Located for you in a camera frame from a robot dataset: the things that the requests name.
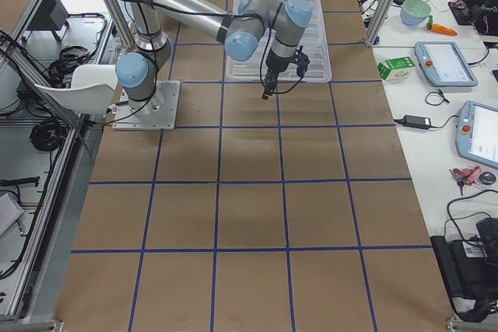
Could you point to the near teach pendant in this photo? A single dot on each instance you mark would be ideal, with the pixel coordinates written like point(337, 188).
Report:
point(476, 134)

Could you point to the green white carton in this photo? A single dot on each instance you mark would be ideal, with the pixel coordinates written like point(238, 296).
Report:
point(395, 68)

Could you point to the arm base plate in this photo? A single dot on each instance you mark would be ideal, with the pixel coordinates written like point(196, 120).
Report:
point(159, 113)

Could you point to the white chair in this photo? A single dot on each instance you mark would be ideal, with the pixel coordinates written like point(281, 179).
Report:
point(91, 92)

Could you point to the far teach pendant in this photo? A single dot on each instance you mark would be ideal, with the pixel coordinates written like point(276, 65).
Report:
point(444, 65)

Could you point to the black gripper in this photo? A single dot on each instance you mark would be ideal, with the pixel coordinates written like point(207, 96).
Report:
point(274, 64)

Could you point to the teach pendant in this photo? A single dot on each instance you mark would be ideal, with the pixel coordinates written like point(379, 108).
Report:
point(476, 134)
point(444, 65)

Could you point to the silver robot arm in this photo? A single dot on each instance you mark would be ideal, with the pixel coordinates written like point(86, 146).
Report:
point(283, 23)

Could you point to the toy carrot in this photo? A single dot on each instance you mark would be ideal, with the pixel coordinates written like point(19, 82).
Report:
point(440, 29)

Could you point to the black power adapter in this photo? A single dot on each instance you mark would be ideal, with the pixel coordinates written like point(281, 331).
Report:
point(412, 121)

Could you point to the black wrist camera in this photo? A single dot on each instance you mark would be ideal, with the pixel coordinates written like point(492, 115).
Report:
point(301, 61)

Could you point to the green and blue bowl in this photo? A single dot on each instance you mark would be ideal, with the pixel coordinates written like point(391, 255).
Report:
point(414, 12)

